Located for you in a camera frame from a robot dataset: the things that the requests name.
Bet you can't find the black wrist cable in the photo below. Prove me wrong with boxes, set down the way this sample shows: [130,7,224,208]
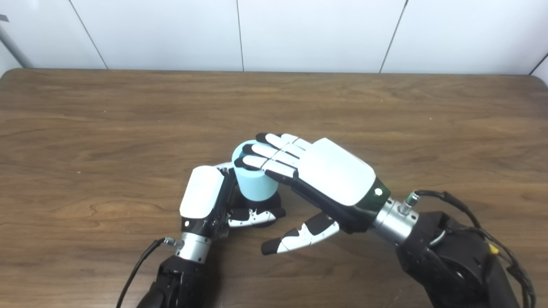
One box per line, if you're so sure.
[116,237,185,308]
[405,190,538,308]

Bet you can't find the grey wall corner post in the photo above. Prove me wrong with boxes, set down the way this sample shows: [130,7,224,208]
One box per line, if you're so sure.
[0,26,33,69]

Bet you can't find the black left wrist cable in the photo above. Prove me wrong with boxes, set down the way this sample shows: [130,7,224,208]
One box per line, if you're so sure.
[116,237,185,308]

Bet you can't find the light-blue hose piece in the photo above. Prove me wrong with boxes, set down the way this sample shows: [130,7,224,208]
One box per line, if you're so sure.
[232,140,279,201]

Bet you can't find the black funnel-shaped nozzle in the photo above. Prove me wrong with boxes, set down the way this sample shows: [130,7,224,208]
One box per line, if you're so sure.
[231,190,283,228]

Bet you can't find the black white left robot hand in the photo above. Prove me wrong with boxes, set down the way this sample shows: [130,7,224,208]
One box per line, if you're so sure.
[179,162,286,240]

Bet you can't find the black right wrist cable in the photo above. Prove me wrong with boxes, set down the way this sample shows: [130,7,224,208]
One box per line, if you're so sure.
[405,190,538,308]

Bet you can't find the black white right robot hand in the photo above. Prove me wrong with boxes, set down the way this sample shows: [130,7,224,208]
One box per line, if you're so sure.
[234,133,391,256]

